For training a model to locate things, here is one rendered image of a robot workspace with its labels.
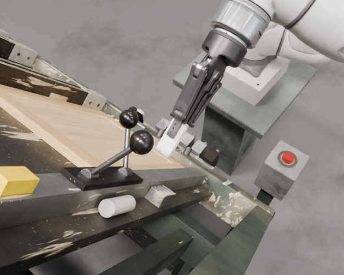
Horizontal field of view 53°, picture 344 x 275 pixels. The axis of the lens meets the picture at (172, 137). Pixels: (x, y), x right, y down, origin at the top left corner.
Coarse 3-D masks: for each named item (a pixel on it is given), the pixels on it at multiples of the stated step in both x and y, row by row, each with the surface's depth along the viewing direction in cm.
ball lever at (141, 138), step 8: (136, 136) 50; (144, 136) 50; (152, 136) 52; (136, 144) 50; (144, 144) 50; (152, 144) 51; (120, 152) 52; (128, 152) 52; (136, 152) 51; (144, 152) 51; (112, 160) 53; (96, 168) 54; (104, 168) 53; (88, 176) 53; (96, 176) 54
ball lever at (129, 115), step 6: (120, 114) 66; (126, 114) 65; (132, 114) 65; (120, 120) 65; (126, 120) 64; (132, 120) 65; (138, 120) 66; (126, 126) 65; (132, 126) 65; (126, 132) 66; (126, 138) 66; (126, 144) 66; (126, 156) 65; (126, 162) 65; (120, 168) 65; (126, 168) 65; (126, 174) 64; (132, 174) 66
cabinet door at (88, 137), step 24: (0, 96) 79; (24, 96) 91; (24, 120) 76; (48, 120) 83; (72, 120) 96; (96, 120) 114; (72, 144) 75; (96, 144) 87; (120, 144) 101; (144, 168) 90; (168, 168) 105
